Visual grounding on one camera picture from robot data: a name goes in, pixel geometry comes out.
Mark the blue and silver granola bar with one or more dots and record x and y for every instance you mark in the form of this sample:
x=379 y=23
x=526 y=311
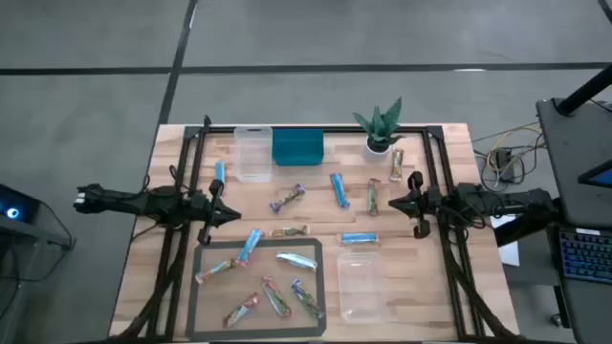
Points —
x=296 y=261

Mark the white paper sheet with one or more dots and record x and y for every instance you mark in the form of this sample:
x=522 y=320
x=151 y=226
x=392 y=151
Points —
x=510 y=253

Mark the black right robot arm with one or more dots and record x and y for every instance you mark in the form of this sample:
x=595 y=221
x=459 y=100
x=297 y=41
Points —
x=516 y=200

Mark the black screen with blue display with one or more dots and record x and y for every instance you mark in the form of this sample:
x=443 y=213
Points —
x=600 y=178

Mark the black computer with blue light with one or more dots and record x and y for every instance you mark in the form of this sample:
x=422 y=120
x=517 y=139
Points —
x=19 y=205

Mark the black aluminium table frame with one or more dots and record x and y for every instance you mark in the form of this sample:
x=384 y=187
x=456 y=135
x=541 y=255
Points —
x=344 y=129

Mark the teal plastic bin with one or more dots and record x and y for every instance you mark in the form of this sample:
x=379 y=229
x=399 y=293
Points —
x=296 y=148

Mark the clear tall plastic bin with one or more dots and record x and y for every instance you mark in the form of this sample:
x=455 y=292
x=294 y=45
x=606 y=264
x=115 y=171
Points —
x=253 y=153

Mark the sky blue granola bar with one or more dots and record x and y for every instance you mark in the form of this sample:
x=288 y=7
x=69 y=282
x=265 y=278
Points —
x=220 y=171
x=250 y=247

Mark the green plant in white pot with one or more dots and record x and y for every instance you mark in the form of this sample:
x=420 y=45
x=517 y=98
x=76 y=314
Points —
x=378 y=126

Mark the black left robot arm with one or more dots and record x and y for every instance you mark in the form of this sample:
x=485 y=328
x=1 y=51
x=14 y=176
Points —
x=124 y=203

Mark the dark grey workstation desk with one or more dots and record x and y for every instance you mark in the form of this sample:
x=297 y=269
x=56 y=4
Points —
x=574 y=153

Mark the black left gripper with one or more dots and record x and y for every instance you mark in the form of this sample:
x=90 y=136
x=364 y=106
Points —
x=203 y=210

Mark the clear shallow plastic container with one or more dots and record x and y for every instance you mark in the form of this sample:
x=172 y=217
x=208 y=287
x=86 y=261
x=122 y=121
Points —
x=363 y=286

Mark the backlit computer keyboard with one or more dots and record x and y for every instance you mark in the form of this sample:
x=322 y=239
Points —
x=588 y=255

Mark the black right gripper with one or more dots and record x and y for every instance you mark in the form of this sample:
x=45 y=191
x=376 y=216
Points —
x=428 y=203

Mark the shiny blue foil bar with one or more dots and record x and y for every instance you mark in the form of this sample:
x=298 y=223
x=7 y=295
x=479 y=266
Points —
x=358 y=238
x=339 y=190

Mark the brown granola bar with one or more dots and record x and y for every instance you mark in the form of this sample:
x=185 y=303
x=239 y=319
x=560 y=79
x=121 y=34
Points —
x=396 y=165
x=215 y=271
x=289 y=231

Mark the grey side stand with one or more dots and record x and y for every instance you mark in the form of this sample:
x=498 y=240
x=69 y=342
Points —
x=48 y=239

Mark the purple granola bar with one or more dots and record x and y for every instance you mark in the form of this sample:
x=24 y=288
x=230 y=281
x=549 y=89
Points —
x=306 y=298
x=287 y=198

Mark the grey caster wheel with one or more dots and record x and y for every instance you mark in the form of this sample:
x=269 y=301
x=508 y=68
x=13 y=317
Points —
x=557 y=319

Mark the green and red granola bar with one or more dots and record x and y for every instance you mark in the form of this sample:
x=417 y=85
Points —
x=373 y=197
x=276 y=296

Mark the tan mat with grey border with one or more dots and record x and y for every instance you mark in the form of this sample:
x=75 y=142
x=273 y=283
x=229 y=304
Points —
x=253 y=282

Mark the black pole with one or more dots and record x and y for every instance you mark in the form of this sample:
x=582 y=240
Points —
x=588 y=88

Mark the black power adapter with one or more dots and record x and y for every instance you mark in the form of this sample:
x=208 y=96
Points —
x=504 y=157

